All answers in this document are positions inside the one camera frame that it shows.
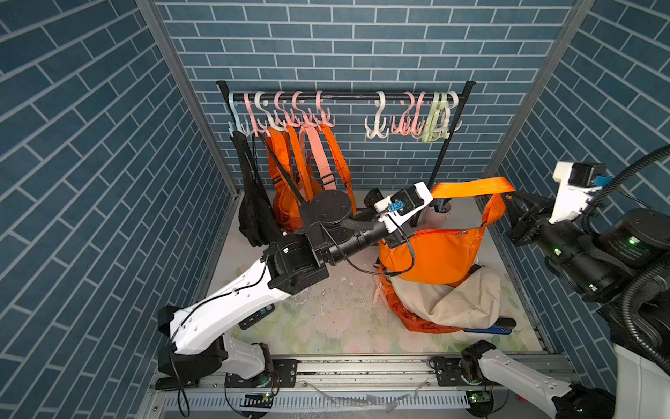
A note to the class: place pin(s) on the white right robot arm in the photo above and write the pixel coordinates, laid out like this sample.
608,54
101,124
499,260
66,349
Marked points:
638,319

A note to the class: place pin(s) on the black calculator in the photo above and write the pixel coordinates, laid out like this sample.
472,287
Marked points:
258,316

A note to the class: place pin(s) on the white hook right end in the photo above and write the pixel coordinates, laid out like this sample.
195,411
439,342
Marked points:
453,106

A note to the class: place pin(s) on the white hook middle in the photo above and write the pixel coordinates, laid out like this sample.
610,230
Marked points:
379,129

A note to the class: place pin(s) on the pink metal pen bucket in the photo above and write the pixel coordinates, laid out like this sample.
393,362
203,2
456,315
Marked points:
439,207

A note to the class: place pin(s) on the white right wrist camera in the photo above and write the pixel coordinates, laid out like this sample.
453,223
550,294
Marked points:
577,183

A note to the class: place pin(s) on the green hook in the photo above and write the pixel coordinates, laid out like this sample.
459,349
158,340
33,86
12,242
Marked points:
442,117
430,125

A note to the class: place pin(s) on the orange bag left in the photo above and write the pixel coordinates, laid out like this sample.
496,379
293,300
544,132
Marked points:
287,161

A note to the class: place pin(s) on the light pink strap bag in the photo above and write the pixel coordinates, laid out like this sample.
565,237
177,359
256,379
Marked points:
326,176

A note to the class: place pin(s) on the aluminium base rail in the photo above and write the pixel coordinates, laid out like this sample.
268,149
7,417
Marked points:
313,384

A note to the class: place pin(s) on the blue card device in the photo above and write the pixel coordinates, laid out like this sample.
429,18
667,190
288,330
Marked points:
503,326

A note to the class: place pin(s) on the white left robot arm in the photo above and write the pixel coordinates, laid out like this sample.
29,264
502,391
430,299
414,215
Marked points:
199,343

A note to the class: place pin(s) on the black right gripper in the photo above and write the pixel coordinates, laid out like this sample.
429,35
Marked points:
530,211

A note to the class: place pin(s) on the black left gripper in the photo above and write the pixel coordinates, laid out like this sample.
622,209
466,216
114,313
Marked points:
391,236

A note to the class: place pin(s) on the light blue hook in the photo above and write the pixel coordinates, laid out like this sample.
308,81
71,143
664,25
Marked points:
235,126

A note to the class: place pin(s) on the black bag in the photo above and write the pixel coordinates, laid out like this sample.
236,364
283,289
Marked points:
255,216

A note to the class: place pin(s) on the pink hook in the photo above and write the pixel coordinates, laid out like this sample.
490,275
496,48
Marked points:
402,124
416,126

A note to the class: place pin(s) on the beige bag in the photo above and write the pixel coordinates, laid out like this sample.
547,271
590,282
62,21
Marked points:
475,303

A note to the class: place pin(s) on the black clothes rack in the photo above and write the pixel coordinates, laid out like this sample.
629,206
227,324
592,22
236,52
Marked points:
319,96

